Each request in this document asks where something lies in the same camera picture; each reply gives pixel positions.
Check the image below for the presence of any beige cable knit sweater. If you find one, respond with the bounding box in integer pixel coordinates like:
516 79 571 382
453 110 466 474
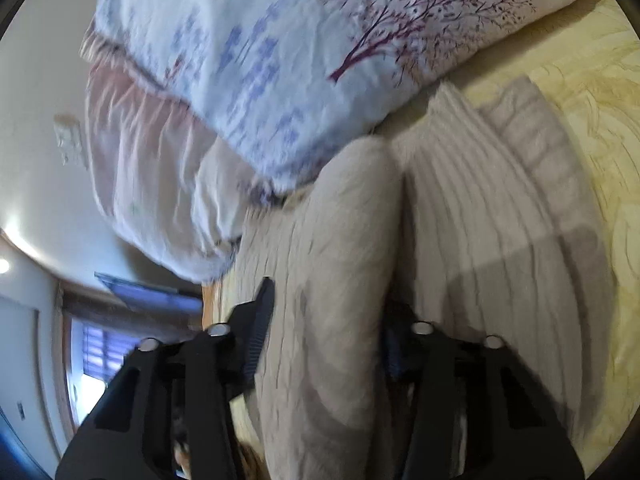
233 78 615 479

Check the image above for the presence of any floral white pillow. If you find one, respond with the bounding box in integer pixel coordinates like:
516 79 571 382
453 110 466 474
81 0 576 284

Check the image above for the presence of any window with blinds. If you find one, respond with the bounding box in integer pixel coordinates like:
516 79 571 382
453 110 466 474
60 272 204 427

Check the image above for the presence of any wall light switch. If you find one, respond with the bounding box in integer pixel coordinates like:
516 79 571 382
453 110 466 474
53 114 89 170

